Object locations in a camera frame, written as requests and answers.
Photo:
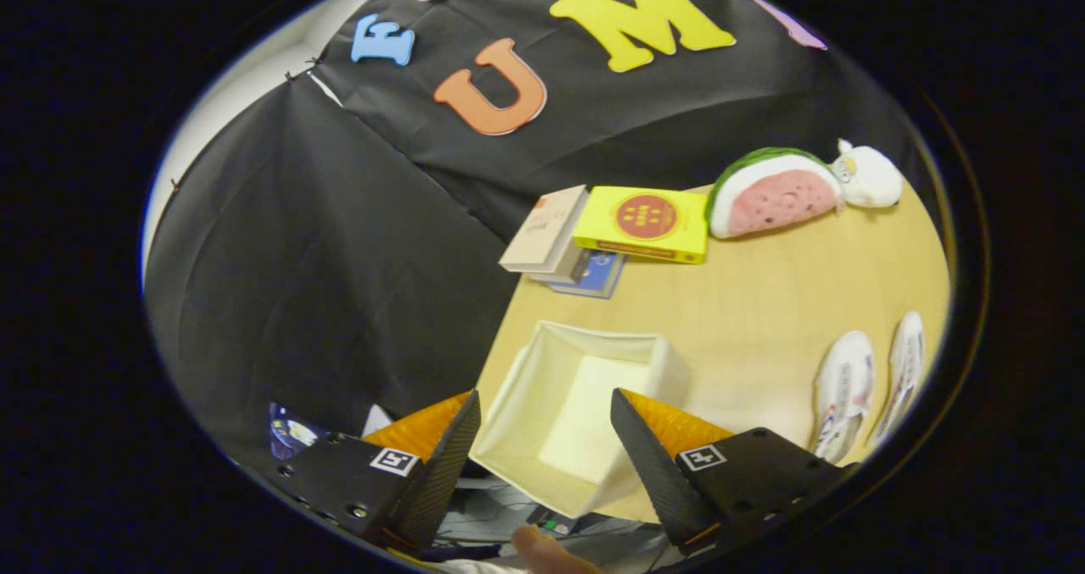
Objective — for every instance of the cream fabric storage box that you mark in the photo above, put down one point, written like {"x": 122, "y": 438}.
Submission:
{"x": 585, "y": 404}

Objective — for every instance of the blue book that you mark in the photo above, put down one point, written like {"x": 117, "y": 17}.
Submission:
{"x": 603, "y": 275}

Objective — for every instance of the white canvas shoe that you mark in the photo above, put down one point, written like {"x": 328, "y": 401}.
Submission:
{"x": 907, "y": 362}
{"x": 846, "y": 379}

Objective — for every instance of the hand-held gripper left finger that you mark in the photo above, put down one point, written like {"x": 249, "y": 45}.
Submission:
{"x": 441, "y": 481}

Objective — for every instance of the black electronic device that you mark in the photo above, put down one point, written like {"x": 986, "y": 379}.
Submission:
{"x": 559, "y": 523}

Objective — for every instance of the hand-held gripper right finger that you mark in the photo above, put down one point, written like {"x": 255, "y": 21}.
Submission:
{"x": 653, "y": 472}

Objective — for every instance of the beige book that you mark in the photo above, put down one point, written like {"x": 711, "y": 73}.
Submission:
{"x": 542, "y": 231}

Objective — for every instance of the yellow book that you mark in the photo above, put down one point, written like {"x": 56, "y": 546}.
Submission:
{"x": 593, "y": 226}

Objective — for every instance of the white plush toy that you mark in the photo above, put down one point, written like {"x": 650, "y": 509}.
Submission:
{"x": 873, "y": 180}

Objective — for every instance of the watermelon slice plush toy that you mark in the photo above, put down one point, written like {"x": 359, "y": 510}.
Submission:
{"x": 771, "y": 201}

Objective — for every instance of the grey book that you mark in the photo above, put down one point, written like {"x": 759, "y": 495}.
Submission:
{"x": 570, "y": 267}

